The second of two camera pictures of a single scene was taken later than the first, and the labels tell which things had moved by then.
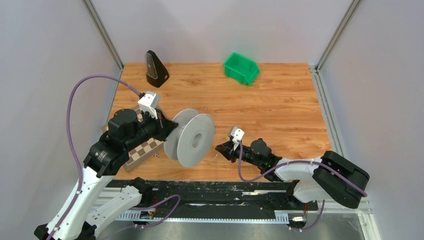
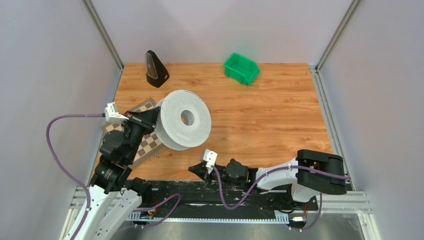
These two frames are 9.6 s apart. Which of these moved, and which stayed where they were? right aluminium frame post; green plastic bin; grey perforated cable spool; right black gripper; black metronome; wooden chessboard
Moved: grey perforated cable spool; right black gripper
Stayed: black metronome; wooden chessboard; right aluminium frame post; green plastic bin
